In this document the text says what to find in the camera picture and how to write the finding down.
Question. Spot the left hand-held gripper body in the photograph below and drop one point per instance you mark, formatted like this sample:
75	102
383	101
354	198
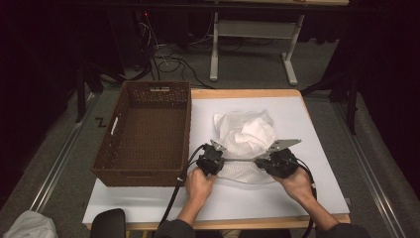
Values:
208	155

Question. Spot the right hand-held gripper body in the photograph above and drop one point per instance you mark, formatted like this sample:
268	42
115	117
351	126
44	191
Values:
284	163

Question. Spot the white cloth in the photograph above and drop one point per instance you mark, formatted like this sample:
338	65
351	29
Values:
241	170
31	226

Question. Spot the brown woven basket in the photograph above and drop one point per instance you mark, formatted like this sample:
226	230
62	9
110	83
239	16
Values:
148	132

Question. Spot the person's left hand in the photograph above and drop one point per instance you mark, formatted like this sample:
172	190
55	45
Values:
199	188

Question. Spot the person's right hand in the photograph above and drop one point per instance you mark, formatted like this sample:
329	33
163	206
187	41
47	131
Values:
295	186

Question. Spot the white table mat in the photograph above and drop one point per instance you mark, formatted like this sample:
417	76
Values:
257	201

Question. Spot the black stand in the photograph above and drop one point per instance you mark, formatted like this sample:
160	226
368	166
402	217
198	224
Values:
352	99
81	95

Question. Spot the black chair back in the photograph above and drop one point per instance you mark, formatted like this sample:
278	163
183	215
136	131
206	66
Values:
108	224

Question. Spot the metal floor rail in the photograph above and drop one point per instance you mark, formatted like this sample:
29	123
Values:
59	162
366	165

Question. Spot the white desk frame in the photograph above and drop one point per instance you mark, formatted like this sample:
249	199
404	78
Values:
254	29

